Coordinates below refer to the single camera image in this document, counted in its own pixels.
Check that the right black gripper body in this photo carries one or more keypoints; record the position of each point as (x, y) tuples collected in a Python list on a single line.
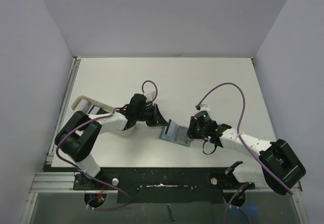
[(192, 128)]

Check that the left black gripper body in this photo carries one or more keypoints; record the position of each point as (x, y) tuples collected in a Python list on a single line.
[(146, 115)]

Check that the silver grey credit card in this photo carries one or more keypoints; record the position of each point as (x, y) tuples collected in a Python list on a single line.
[(172, 128)]

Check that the green card holder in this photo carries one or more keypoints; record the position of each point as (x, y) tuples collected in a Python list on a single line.
[(180, 138)]

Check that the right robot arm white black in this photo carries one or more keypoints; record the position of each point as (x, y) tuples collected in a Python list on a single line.
[(280, 169)]

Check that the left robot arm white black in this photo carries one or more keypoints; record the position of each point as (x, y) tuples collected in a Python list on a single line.
[(75, 140)]

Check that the white oblong tray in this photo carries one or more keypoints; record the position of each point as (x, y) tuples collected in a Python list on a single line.
[(115, 123)]

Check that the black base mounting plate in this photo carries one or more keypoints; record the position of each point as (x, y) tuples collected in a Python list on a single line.
[(172, 185)]

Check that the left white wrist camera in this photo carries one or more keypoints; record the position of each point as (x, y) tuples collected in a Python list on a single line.
[(150, 95)]

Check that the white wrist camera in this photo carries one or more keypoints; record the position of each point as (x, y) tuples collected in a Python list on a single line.
[(202, 107), (150, 95)]

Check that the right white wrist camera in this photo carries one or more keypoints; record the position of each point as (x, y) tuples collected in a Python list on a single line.
[(202, 107)]

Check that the aluminium left side rail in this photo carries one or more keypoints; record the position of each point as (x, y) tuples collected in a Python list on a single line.
[(64, 104)]

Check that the aluminium rail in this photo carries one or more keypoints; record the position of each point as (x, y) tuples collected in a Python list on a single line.
[(52, 182), (64, 104)]

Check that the aluminium front rail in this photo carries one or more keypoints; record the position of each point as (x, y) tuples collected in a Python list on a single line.
[(52, 182)]

